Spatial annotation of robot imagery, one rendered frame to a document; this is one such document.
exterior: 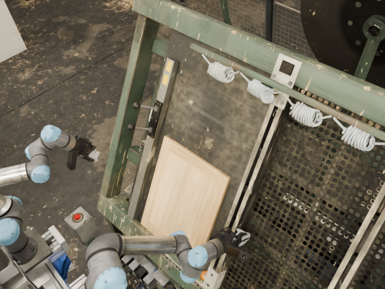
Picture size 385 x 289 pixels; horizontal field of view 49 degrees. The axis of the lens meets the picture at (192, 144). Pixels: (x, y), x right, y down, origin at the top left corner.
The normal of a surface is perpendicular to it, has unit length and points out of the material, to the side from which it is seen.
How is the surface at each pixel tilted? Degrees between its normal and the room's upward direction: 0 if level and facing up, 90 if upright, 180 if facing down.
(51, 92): 0
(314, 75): 59
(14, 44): 90
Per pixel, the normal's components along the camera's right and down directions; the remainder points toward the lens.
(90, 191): -0.11, -0.67
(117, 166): 0.72, 0.46
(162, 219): -0.65, 0.15
